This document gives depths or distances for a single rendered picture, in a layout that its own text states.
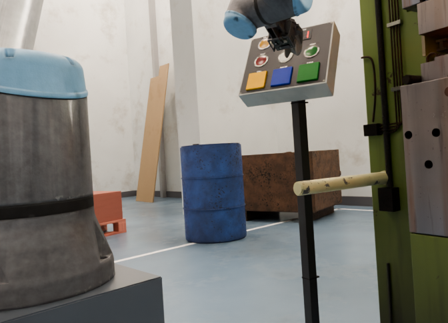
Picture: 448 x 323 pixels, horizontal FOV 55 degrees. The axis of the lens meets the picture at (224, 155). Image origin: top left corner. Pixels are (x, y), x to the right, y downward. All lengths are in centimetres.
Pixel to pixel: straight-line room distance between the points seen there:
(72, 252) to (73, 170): 9
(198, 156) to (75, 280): 321
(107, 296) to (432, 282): 110
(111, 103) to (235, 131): 420
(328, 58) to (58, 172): 119
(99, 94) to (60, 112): 882
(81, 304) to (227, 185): 324
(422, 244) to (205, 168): 250
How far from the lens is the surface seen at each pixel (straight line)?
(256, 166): 469
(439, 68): 143
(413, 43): 165
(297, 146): 165
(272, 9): 108
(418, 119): 138
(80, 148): 51
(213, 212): 367
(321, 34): 163
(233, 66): 595
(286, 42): 134
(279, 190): 458
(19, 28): 72
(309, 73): 152
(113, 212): 462
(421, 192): 139
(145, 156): 820
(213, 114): 555
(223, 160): 366
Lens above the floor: 74
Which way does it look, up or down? level
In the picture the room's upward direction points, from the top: 4 degrees counter-clockwise
